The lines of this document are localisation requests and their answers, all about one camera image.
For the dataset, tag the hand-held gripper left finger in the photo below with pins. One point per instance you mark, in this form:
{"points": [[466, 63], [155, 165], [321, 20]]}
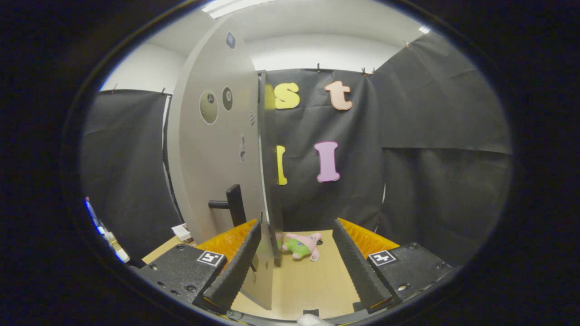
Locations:
{"points": [[238, 267]]}

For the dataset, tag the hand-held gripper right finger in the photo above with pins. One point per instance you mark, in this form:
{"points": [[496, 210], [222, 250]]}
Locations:
{"points": [[358, 267]]}

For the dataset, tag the dark grey shoe cabinet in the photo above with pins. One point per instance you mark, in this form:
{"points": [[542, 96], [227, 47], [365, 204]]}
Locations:
{"points": [[274, 217]]}

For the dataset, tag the green and pink plush toy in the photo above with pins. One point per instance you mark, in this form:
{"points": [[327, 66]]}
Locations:
{"points": [[299, 246]]}

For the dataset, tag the white book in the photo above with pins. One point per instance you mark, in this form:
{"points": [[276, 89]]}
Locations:
{"points": [[182, 232]]}

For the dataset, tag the colourful clutter pile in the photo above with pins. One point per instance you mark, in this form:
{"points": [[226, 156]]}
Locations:
{"points": [[108, 237]]}

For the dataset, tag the black backdrop cloth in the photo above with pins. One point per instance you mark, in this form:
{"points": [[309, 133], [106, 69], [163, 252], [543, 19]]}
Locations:
{"points": [[430, 113]]}

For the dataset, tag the small ceiling light panel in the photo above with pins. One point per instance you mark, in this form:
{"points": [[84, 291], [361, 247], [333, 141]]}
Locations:
{"points": [[424, 30]]}

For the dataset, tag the long ceiling light panel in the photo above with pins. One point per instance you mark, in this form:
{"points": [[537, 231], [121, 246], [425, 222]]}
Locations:
{"points": [[226, 7]]}

